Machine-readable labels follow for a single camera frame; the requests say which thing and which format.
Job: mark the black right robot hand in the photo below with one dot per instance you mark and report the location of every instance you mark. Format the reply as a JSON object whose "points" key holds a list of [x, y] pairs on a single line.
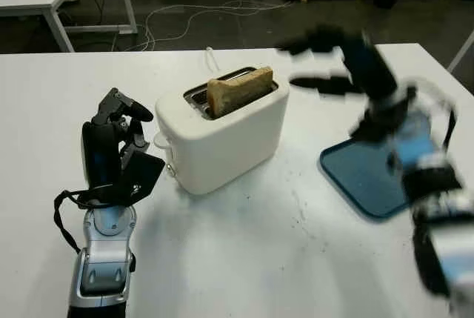
{"points": [[370, 69]]}

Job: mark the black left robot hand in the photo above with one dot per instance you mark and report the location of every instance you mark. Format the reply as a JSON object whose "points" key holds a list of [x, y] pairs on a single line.
{"points": [[100, 155]]}

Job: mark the white toaster lever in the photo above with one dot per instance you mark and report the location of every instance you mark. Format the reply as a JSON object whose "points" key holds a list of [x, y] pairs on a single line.
{"points": [[161, 142]]}

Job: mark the blue plastic tray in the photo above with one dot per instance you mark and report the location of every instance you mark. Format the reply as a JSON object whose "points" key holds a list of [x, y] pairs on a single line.
{"points": [[355, 173]]}

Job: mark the brown bread slice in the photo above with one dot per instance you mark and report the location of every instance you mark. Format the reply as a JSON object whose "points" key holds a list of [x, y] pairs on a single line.
{"points": [[237, 92]]}

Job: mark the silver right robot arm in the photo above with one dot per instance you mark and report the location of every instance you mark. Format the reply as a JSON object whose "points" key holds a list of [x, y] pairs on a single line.
{"points": [[459, 229]]}

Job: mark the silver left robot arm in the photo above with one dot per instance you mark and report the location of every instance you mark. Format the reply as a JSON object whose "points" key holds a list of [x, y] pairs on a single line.
{"points": [[103, 258]]}

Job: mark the cream white two-slot toaster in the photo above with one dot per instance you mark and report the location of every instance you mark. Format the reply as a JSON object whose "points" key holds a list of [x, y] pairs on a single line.
{"points": [[222, 147]]}

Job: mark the white slanted table leg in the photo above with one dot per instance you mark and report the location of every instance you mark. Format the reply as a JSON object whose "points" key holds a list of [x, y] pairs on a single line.
{"points": [[461, 53]]}

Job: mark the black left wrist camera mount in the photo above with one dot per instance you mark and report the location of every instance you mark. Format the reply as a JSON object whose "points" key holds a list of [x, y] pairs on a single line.
{"points": [[142, 175]]}

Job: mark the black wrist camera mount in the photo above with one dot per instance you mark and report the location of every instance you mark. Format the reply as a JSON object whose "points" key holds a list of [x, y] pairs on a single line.
{"points": [[142, 175], [381, 121]]}

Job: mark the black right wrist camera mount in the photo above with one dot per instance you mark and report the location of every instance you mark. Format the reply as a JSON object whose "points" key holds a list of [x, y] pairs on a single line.
{"points": [[381, 121]]}

